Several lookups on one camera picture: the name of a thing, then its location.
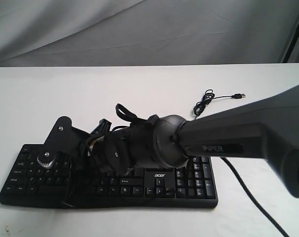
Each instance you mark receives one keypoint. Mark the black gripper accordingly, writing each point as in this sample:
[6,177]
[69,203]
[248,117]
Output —
[107,150]

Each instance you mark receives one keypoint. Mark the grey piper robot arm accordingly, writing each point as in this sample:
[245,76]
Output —
[266,129]

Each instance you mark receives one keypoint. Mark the grey backdrop cloth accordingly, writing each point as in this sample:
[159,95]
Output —
[38,33]

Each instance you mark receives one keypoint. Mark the black tripod stand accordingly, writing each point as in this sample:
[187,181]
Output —
[291,49]

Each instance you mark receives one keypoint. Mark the black acer keyboard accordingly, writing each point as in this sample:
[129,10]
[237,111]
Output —
[30,185]

